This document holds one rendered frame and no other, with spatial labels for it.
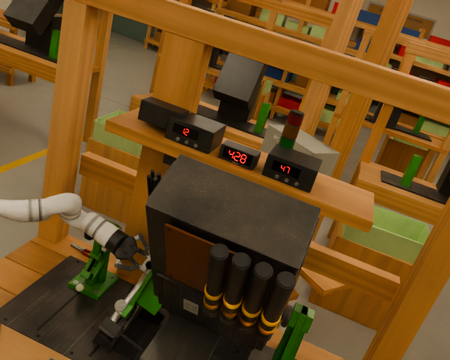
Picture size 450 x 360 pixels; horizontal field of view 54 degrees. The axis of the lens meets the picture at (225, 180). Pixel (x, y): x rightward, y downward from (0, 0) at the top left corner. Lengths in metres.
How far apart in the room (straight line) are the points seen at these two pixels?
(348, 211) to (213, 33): 0.68
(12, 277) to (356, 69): 1.39
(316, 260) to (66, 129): 1.04
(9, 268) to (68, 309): 0.32
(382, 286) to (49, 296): 1.17
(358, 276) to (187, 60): 0.96
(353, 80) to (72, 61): 0.96
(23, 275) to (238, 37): 1.16
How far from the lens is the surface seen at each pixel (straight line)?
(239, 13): 8.24
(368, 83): 1.37
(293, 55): 1.39
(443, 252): 1.54
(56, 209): 1.47
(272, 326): 1.06
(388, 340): 1.71
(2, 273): 1.86
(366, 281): 1.69
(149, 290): 1.37
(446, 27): 11.12
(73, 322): 1.64
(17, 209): 1.47
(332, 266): 1.67
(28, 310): 1.68
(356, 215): 1.35
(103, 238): 1.44
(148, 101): 1.49
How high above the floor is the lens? 2.05
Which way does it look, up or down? 24 degrees down
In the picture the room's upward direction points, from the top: 17 degrees clockwise
